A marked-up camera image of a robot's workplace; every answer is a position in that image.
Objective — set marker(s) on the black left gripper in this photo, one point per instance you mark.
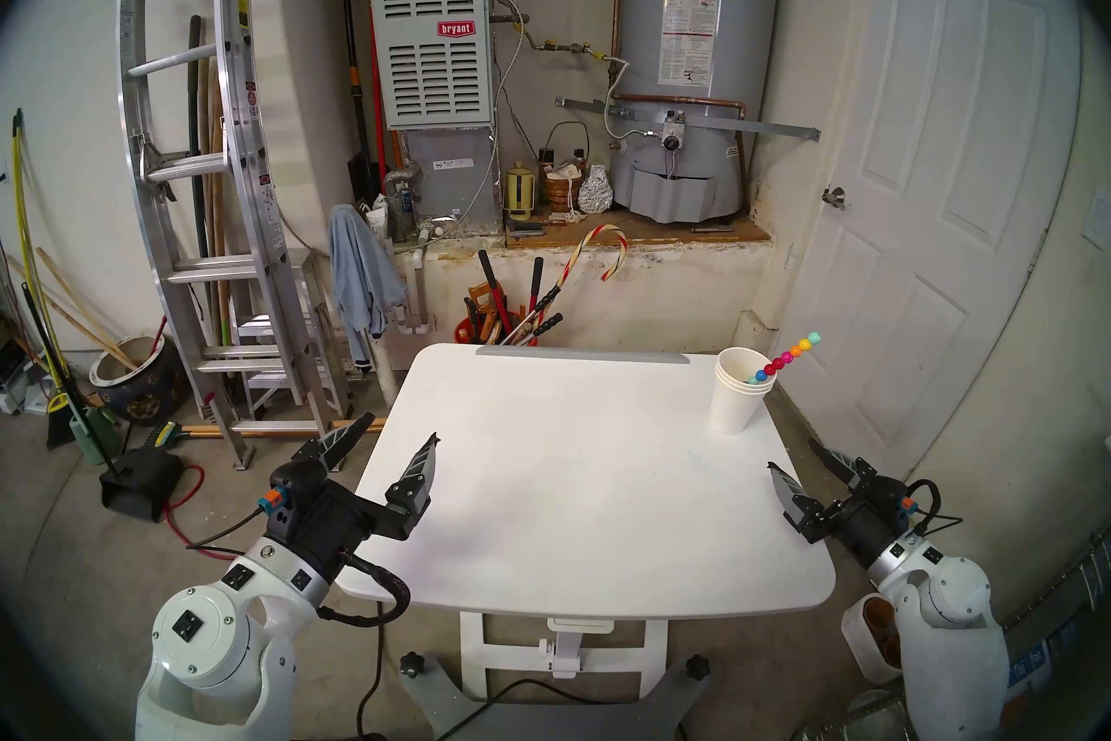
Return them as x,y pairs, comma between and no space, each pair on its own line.
330,522

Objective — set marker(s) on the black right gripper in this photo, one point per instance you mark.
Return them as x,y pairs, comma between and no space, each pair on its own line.
868,518

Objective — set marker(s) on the multicolour bead marker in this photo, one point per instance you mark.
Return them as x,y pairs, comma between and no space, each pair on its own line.
785,357

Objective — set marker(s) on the white pvc pipe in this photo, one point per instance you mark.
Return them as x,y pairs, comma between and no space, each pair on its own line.
382,366

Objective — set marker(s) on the red tool bucket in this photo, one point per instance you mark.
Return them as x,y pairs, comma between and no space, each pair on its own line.
464,333

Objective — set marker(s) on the white holder with brown tubes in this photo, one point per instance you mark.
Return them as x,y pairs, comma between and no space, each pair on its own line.
859,644

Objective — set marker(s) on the small aluminium step ladder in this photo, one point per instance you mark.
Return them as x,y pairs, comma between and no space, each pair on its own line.
311,288

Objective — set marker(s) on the blue hanging cloth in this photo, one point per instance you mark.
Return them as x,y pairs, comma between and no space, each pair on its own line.
360,270

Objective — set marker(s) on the black table base knob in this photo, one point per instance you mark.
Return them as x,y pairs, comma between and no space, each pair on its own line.
697,668
411,666

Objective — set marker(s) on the white table stand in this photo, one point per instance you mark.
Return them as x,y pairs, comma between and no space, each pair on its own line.
473,657

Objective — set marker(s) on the black grip loppers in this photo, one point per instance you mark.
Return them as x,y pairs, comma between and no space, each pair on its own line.
548,322

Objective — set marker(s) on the black dustpan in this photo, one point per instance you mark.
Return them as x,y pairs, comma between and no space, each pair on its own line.
143,483

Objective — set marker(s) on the clear plastic jar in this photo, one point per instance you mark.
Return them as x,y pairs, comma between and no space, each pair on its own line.
877,717

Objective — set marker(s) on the dark glazed ceramic pot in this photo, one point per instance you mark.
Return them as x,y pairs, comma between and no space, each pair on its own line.
143,401

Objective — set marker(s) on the grey table base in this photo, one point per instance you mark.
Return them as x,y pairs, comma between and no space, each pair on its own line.
438,704

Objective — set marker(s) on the white plastic bottle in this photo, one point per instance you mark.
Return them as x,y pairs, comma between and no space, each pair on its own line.
377,218

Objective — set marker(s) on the blue white printed box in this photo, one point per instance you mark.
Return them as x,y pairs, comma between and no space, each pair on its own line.
1028,661

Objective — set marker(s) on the white panel door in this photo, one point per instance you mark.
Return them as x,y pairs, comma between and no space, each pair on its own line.
911,227

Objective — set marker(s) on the green plastic bottle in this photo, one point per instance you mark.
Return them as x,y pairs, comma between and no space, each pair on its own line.
91,440

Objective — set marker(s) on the red white candy cane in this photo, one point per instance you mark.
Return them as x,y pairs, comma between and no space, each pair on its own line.
580,255

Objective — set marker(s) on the plywood platform board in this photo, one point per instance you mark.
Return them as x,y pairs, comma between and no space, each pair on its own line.
660,231

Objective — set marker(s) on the yellow green thermos jug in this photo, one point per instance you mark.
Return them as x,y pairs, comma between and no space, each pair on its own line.
521,194

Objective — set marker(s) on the wooden stake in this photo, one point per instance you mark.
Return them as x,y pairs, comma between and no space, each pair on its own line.
82,305

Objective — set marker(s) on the foil wrapped lump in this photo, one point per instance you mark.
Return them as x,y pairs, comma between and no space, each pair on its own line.
595,192

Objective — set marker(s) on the aluminium extension ladder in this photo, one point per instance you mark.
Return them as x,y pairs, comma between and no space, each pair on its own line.
234,140

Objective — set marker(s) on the grey water heater tank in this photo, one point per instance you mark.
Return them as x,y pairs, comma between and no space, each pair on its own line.
694,140

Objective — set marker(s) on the grey Bryant furnace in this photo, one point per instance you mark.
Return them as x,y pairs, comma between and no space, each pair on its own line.
434,53

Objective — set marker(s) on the brass gas pipe with valve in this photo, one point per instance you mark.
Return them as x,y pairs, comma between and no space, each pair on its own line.
564,46

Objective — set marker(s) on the white wall switch plate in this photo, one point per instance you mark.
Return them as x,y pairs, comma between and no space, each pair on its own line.
1098,220

